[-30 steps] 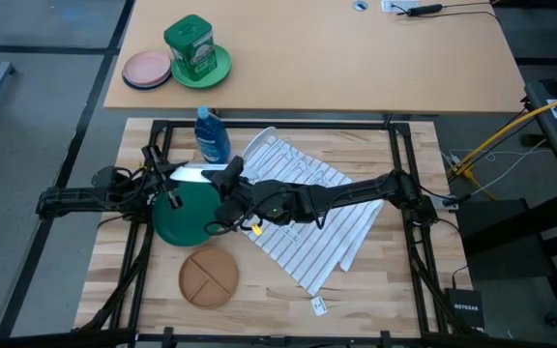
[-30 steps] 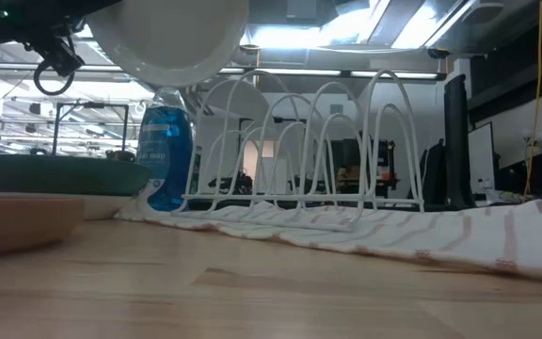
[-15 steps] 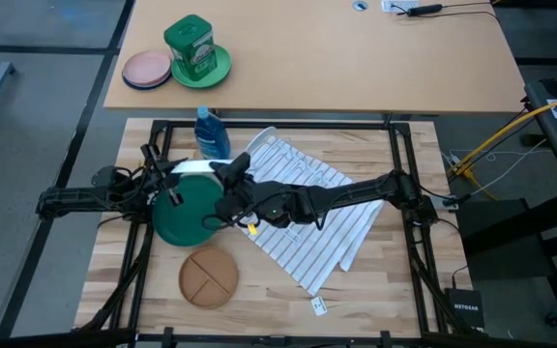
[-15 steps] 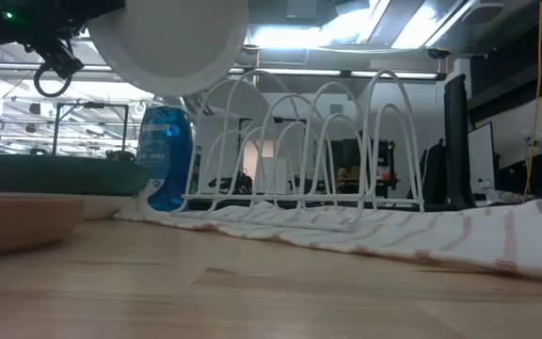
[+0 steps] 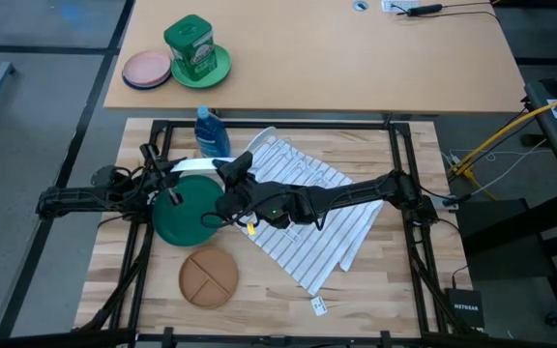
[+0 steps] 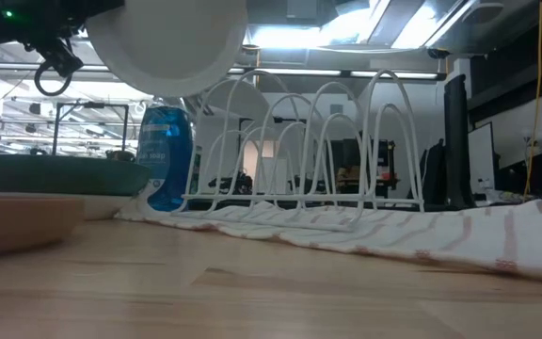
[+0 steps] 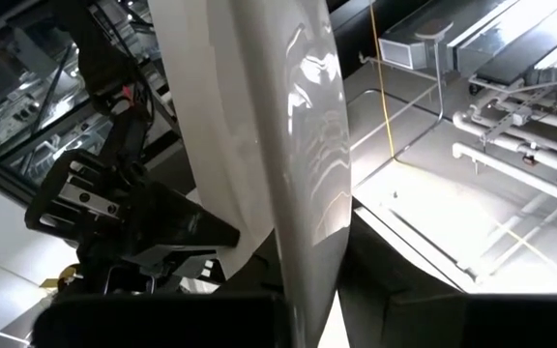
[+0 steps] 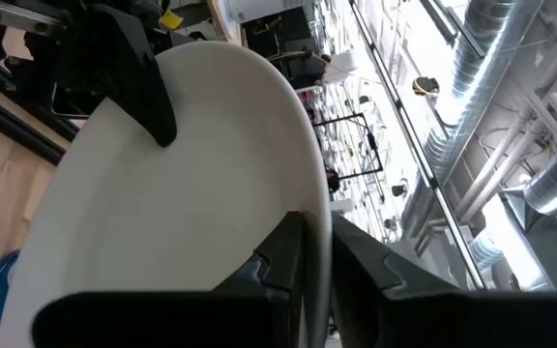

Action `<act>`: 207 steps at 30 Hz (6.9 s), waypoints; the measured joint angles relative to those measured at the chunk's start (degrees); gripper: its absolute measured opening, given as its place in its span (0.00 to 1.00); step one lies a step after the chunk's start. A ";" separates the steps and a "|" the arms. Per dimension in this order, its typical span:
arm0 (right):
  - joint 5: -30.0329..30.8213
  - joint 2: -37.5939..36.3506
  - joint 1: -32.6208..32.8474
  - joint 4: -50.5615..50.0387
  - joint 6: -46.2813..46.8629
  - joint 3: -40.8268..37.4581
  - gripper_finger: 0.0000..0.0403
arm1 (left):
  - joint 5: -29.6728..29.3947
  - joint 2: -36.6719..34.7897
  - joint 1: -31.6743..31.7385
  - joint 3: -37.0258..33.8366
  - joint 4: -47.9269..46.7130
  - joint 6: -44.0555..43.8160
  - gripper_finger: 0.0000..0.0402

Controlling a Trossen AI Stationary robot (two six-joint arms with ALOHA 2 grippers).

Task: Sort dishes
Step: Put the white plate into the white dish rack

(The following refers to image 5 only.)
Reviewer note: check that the black power adapter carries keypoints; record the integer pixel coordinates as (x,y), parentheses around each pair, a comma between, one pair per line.
(423,9)

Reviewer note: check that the black network switch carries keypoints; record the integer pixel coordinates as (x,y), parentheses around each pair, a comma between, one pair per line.
(464,307)

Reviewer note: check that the black caster wheel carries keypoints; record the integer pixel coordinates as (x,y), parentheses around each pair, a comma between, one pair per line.
(554,319)

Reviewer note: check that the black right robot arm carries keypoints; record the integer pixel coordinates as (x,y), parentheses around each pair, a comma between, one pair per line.
(356,191)

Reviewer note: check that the white striped dish towel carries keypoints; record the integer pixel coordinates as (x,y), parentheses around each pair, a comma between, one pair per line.
(307,251)

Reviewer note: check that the black metal table frame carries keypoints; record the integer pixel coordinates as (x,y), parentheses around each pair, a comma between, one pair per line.
(307,124)

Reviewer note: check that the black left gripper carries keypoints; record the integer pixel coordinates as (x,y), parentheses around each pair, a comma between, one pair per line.
(155,169)

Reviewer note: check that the dark blue plate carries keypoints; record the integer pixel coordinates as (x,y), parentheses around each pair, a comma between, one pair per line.
(138,87)

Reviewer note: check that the green tin canister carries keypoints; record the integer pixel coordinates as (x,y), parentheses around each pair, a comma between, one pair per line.
(191,46)

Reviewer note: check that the pink plate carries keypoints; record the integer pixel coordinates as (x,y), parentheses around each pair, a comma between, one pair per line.
(145,67)

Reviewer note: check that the light green plate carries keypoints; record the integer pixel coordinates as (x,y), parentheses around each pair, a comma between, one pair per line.
(222,67)

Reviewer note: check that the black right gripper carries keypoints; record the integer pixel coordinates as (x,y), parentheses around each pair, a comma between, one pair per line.
(254,203)

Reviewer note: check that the brown divided plate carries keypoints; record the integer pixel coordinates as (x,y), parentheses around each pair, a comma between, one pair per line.
(208,278)

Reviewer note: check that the white power strip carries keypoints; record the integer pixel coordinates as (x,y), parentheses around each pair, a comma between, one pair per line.
(394,5)

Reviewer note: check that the dark green plate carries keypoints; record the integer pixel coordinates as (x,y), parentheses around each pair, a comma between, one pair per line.
(186,217)

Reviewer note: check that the blue dish soap bottle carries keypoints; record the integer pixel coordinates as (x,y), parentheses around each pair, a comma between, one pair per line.
(212,137)

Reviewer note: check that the white plate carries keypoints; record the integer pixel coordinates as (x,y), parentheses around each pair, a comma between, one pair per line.
(196,165)

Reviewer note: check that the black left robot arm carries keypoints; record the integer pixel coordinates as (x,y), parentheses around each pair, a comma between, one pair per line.
(80,198)

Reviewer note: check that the small white label tag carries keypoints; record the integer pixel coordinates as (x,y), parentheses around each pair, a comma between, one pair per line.
(319,306)

